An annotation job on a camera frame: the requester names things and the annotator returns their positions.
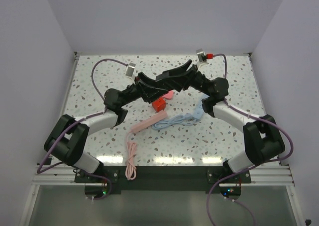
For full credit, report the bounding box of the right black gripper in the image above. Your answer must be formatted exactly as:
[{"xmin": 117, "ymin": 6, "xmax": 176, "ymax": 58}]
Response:
[{"xmin": 161, "ymin": 60, "xmax": 212, "ymax": 97}]

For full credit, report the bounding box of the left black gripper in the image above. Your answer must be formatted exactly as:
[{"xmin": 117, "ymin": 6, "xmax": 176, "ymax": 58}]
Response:
[{"xmin": 119, "ymin": 72, "xmax": 168, "ymax": 108}]

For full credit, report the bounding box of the red cube plug adapter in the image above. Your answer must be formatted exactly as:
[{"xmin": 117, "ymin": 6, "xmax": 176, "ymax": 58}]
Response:
[{"xmin": 152, "ymin": 97, "xmax": 166, "ymax": 113}]

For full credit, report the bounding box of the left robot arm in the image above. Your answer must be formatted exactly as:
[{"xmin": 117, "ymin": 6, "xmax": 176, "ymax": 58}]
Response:
[{"xmin": 44, "ymin": 72, "xmax": 172, "ymax": 182}]

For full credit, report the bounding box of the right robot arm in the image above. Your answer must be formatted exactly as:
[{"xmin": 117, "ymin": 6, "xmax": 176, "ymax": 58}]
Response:
[{"xmin": 156, "ymin": 60, "xmax": 285, "ymax": 183}]

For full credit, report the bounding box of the pink flat plug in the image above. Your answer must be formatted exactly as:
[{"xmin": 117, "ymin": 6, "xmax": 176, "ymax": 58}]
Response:
[{"xmin": 163, "ymin": 91, "xmax": 174, "ymax": 100}]

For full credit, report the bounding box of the pink power strip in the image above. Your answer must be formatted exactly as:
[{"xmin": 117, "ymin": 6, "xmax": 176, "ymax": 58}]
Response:
[{"xmin": 131, "ymin": 111, "xmax": 168, "ymax": 134}]

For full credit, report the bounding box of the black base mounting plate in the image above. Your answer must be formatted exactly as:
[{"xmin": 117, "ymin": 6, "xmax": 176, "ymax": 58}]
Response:
[{"xmin": 74, "ymin": 165, "xmax": 252, "ymax": 195}]

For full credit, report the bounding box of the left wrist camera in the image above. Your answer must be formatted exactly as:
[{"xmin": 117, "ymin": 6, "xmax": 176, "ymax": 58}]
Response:
[{"xmin": 125, "ymin": 63, "xmax": 136, "ymax": 79}]

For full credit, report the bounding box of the blue power cord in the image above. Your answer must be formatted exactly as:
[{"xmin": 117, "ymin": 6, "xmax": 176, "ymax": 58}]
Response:
[{"xmin": 151, "ymin": 113, "xmax": 197, "ymax": 131}]

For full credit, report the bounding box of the pink power cord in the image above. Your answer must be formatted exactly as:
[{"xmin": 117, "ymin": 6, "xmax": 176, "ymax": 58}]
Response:
[{"xmin": 124, "ymin": 131, "xmax": 138, "ymax": 181}]

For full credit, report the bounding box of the aluminium frame rail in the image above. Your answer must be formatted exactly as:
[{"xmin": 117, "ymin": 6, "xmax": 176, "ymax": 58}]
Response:
[{"xmin": 32, "ymin": 165, "xmax": 295, "ymax": 186}]

